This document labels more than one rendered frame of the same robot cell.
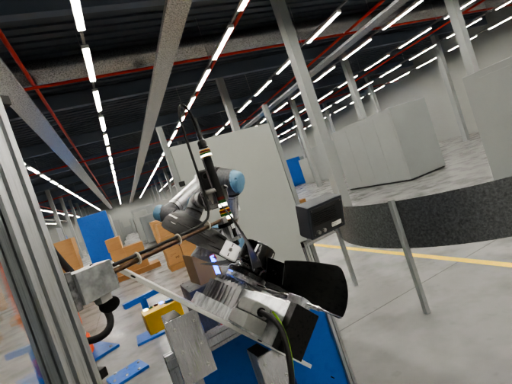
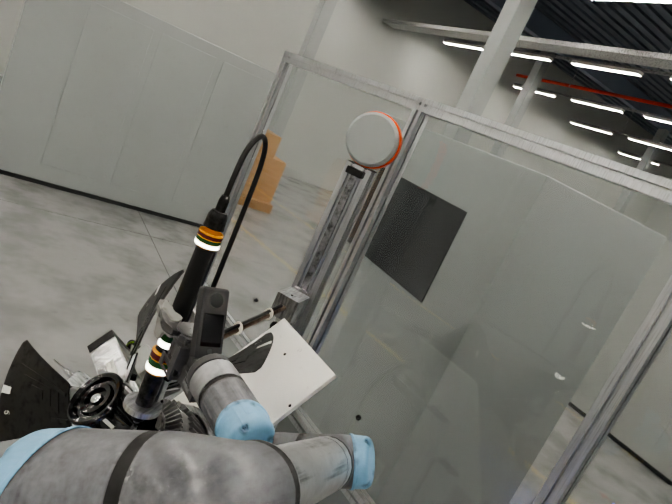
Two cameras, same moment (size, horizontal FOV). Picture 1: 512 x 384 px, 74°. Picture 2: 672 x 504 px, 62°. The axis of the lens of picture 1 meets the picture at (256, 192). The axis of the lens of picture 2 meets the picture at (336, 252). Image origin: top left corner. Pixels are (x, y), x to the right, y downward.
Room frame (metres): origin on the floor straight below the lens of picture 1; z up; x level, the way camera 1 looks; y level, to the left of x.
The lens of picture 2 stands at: (2.25, 0.13, 1.90)
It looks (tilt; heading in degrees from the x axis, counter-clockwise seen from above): 13 degrees down; 167
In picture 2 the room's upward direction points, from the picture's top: 24 degrees clockwise
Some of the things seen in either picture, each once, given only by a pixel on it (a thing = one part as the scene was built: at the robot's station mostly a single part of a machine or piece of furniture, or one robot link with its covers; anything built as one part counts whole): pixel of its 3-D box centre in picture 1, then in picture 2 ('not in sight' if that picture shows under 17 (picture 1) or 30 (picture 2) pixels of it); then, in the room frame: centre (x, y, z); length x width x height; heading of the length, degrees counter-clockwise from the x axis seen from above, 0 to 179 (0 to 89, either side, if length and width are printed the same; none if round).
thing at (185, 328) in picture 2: (209, 198); (196, 359); (1.41, 0.19, 1.45); 0.12 x 0.08 x 0.09; 28
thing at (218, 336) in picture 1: (252, 317); not in sight; (1.68, 0.22, 0.82); 0.90 x 0.04 x 0.08; 118
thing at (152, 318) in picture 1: (163, 316); not in sight; (1.49, 0.57, 1.02); 0.16 x 0.10 x 0.11; 118
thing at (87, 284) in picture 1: (86, 284); (290, 304); (0.75, 0.42, 1.36); 0.10 x 0.07 x 0.08; 153
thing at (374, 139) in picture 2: not in sight; (373, 140); (0.67, 0.47, 1.88); 0.17 x 0.15 x 0.16; 28
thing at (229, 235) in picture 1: (229, 228); (153, 384); (1.30, 0.14, 1.32); 0.09 x 0.07 x 0.10; 153
